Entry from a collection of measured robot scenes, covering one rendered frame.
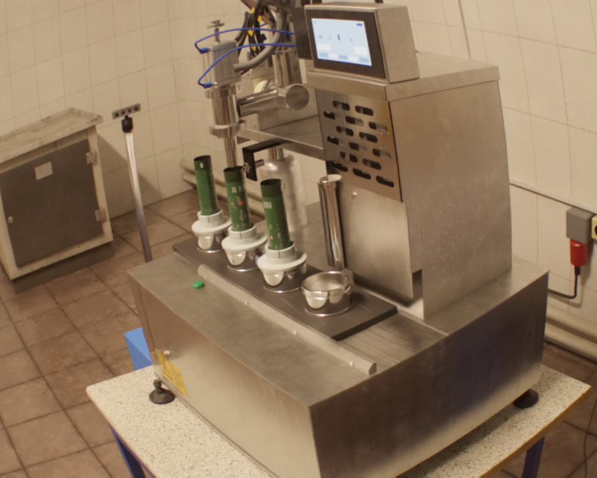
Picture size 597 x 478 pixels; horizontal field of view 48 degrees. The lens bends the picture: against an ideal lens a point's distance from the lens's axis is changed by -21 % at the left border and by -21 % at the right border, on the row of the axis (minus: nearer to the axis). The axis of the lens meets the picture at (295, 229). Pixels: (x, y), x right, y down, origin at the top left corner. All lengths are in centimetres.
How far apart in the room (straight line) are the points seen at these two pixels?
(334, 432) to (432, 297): 25
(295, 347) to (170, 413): 46
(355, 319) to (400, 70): 35
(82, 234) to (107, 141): 88
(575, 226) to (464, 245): 151
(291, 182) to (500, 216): 44
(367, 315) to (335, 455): 23
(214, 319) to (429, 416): 36
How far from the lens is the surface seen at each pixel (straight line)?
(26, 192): 410
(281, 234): 121
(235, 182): 128
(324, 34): 108
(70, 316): 382
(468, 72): 110
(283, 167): 145
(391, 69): 100
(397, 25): 100
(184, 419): 147
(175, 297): 130
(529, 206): 287
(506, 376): 125
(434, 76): 105
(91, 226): 426
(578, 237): 263
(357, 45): 103
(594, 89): 248
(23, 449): 284
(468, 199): 113
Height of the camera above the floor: 156
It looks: 21 degrees down
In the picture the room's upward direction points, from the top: 8 degrees counter-clockwise
